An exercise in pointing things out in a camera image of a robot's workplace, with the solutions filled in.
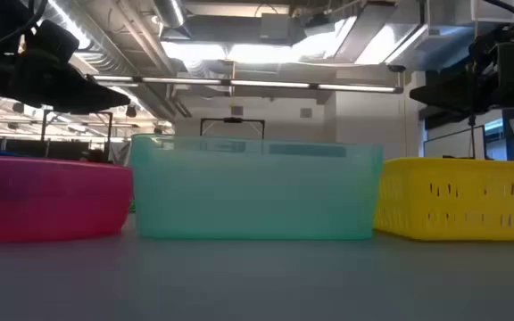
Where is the teal translucent plastic bin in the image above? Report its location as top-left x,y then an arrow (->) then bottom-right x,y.
129,133 -> 386,242

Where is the grey ceiling air unit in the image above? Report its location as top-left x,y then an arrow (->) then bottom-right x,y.
260,12 -> 308,45

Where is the pink round plastic bowl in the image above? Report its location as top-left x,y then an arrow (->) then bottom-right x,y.
0,154 -> 134,244

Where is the black metal rig frame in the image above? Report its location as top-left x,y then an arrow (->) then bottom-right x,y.
40,110 -> 114,157

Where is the thin black pole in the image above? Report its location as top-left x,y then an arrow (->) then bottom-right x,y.
468,113 -> 477,160

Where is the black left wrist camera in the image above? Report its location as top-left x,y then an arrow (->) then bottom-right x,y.
24,20 -> 80,64

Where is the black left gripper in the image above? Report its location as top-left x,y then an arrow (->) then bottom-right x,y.
0,51 -> 132,115

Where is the yellow perforated plastic basket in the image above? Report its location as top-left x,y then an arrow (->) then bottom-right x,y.
374,156 -> 514,243

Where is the white board panel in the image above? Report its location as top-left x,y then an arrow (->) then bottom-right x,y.
423,124 -> 486,161

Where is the long ceiling light bar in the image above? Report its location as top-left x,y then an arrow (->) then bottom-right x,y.
87,74 -> 404,95

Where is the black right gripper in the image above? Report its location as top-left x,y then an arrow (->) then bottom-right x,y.
410,29 -> 514,115

